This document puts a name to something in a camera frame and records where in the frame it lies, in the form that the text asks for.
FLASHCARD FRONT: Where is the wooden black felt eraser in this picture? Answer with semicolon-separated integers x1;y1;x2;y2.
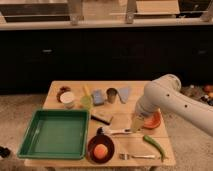
91;112;113;125

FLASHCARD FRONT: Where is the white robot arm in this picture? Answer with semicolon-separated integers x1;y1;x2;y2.
134;74;213;137

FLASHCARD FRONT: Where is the orange plastic bowl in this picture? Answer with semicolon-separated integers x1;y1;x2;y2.
143;111;161;129

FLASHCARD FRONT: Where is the wooden table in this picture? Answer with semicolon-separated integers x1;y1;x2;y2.
25;81;176;170

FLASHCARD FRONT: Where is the silver fork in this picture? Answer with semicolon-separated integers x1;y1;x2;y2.
119;153;155;160

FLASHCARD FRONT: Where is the metal cup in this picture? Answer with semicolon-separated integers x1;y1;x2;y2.
106;88;117;103

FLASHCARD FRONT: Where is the green chili pepper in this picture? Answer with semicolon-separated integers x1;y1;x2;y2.
143;135;166;162

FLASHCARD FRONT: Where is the dark brown plate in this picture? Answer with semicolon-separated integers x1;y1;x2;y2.
87;135;115;164

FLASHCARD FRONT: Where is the blue sponge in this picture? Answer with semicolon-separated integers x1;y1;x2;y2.
92;89;105;106

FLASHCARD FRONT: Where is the orange fruit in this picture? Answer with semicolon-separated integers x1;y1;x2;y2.
93;144;108;159

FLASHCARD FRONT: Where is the green yellow brush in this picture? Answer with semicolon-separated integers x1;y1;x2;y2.
81;85;93;110

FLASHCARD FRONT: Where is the white cup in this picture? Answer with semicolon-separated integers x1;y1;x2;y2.
60;91;75;108

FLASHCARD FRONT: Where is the dark red small object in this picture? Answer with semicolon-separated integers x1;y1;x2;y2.
56;86;71;102

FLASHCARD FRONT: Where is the green plastic tray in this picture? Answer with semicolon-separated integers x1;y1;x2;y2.
17;109;89;160

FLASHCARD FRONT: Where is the dark cabinet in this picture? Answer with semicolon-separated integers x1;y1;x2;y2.
0;26;213;94

